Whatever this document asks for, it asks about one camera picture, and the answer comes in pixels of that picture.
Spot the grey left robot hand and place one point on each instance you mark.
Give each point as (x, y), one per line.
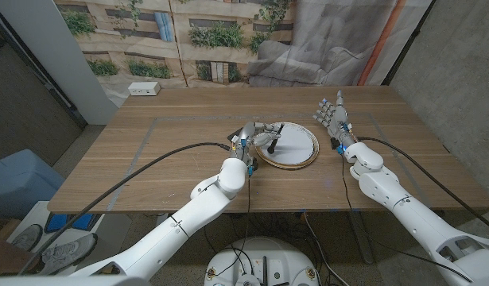
(246, 139)

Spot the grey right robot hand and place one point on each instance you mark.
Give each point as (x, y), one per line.
(339, 123)

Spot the black makeup brush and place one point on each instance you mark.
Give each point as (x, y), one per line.
(272, 148)

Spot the white gold-rimmed paper plate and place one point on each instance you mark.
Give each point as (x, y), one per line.
(296, 149)

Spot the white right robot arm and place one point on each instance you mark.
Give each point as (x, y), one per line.
(407, 214)

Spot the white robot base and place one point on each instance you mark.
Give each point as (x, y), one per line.
(264, 254)

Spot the black card holder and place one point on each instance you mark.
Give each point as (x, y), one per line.
(231, 138)

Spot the printed fabric backdrop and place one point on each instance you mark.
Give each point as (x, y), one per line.
(228, 39)

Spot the black backdrop stand pole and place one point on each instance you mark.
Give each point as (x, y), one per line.
(407, 43)

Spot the white power strip box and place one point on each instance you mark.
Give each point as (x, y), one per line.
(144, 88)

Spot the grey table leg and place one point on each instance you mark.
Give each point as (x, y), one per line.
(361, 238)

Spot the blue floor item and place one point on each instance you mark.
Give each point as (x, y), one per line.
(57, 222)

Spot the grey sneaker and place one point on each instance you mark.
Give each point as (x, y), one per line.
(27, 237)
(67, 254)

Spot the white robot torso edge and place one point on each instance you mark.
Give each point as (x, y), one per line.
(69, 281)

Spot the blue upholstered seat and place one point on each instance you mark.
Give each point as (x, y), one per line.
(21, 178)

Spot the person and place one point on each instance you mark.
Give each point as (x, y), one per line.
(5, 254)

